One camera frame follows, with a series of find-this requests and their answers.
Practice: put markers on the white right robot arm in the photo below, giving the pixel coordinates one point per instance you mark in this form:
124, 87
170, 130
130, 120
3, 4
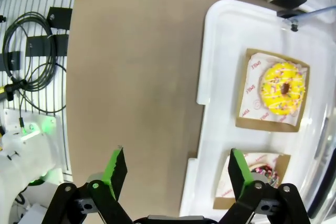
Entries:
26, 166

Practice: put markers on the brown cardboard donut tray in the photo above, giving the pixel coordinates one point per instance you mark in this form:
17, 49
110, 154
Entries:
262, 128
284, 166

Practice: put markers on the clear display case lid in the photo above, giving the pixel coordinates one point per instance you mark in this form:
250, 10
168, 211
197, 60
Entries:
332, 129

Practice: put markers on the white printed paper liner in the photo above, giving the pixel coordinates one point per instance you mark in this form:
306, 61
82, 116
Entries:
250, 77
260, 158

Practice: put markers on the yellow sprinkle donut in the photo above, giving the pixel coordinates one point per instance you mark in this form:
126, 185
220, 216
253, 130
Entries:
278, 95

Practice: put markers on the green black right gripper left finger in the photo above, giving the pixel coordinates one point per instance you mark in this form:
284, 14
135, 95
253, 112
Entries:
118, 174

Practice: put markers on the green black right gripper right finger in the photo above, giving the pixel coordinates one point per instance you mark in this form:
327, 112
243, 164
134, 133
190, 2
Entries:
236, 176

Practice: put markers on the black floor bracket plate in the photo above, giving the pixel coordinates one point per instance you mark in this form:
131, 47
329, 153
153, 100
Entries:
42, 47
11, 61
61, 18

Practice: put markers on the chocolate rainbow sprinkle donut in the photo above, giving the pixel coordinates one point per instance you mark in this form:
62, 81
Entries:
263, 171

